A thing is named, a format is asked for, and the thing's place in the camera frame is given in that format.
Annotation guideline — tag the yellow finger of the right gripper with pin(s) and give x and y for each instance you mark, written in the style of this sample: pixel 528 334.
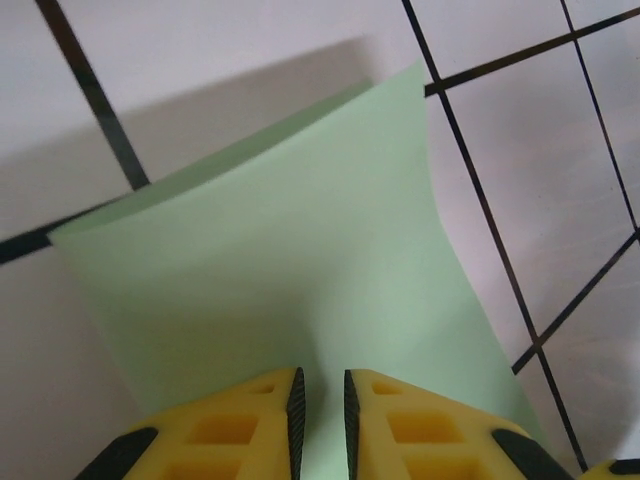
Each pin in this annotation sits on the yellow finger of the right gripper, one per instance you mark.
pixel 617 471

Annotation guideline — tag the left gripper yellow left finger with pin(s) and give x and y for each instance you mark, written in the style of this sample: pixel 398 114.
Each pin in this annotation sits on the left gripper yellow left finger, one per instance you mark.
pixel 225 440

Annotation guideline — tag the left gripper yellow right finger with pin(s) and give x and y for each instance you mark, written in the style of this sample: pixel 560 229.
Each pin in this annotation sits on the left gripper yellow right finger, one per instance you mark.
pixel 425 440

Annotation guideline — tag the green paper sheet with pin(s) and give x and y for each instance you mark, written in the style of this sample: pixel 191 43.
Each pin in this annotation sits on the green paper sheet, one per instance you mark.
pixel 300 250

